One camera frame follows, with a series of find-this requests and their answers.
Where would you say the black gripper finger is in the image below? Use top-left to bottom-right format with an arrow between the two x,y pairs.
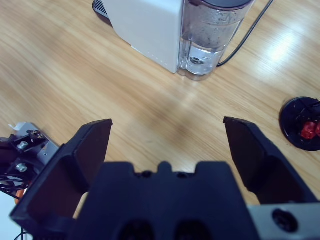
9,118 -> 113,240
223,116 -> 318,207

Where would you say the white capsule coffee machine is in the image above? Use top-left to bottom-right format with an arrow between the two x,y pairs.
92,0 -> 186,75

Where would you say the orange connector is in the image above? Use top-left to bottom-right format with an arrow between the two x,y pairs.
13,189 -> 27,203

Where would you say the black capsule holder with rods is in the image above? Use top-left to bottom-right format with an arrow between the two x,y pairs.
278,96 -> 320,152

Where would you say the white tape tab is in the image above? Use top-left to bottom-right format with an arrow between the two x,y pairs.
8,121 -> 28,131

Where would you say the white camera mount with post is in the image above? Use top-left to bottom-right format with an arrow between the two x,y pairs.
0,121 -> 61,198

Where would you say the black coffee machine power cable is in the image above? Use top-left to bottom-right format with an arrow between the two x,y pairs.
216,0 -> 275,67

